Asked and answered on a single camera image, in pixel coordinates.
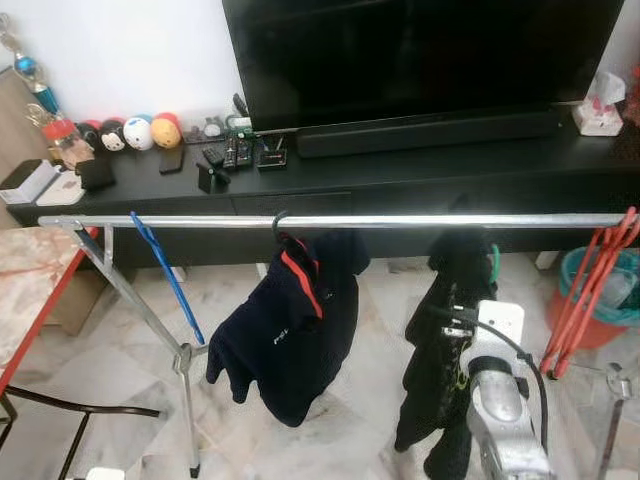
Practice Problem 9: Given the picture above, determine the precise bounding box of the black desk stand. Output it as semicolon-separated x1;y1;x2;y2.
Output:
196;145;231;194

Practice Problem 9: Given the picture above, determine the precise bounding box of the white box with black edge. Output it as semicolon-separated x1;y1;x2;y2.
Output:
0;158;61;206

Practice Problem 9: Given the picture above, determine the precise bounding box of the black phone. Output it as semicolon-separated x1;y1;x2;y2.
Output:
158;145;186;176

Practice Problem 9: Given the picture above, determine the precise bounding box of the white pink flat box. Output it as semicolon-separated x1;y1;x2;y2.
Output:
35;172;86;207

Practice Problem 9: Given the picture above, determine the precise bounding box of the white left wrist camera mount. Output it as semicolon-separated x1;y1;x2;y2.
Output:
85;465;126;480

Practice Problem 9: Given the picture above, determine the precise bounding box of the black clothes hanger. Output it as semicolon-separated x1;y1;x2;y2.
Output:
272;210;301;246

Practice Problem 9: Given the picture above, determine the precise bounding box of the navy polo shirt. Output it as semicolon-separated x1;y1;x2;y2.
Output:
207;230;371;428

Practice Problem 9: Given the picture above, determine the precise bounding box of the orange plush toy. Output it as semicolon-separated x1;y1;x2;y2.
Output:
150;112;184;149

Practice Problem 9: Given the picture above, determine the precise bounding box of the black television console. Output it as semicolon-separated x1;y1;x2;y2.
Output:
8;95;640;269

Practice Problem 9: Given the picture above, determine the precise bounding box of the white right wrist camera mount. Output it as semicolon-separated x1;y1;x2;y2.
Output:
462;300;526;376

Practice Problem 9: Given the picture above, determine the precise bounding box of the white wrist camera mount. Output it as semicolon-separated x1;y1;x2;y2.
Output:
462;300;526;376
85;465;126;480

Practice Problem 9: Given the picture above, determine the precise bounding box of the black shirt with green print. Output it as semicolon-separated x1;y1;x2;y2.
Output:
393;205;501;480

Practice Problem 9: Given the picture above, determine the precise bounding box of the silver metal clothes rack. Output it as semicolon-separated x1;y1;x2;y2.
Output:
38;210;640;480

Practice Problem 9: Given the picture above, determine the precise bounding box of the marble pattern folding table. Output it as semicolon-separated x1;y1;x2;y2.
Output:
0;225;163;480

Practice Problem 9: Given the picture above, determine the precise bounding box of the white pink tissue box cover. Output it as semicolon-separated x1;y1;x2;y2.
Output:
573;72;628;136

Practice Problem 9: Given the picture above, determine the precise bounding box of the gold trophy with blue ball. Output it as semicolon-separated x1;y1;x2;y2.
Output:
0;12;63;129

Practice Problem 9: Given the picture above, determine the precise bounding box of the white blue plush toy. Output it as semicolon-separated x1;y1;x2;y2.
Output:
123;114;155;151

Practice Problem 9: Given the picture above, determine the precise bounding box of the black flat screen television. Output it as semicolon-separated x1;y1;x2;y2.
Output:
222;0;626;131

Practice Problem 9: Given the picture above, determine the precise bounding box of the light wooden cabinet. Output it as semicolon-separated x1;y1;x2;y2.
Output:
0;65;49;231

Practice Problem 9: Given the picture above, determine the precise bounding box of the black remote control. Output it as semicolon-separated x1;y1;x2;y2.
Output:
222;135;241;169
237;135;256;169

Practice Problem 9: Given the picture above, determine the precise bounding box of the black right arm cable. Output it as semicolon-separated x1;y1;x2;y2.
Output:
430;305;551;451

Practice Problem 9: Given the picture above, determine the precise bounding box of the red bin with green bag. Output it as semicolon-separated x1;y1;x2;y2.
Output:
545;245;640;351

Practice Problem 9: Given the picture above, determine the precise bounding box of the small black box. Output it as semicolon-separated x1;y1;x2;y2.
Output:
75;155;116;191

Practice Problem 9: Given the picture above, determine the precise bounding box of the blue plastic hanger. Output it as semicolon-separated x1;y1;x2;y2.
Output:
130;210;206;346

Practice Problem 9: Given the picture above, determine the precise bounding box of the black white mouse plush toy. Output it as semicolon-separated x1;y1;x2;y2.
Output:
100;118;128;153

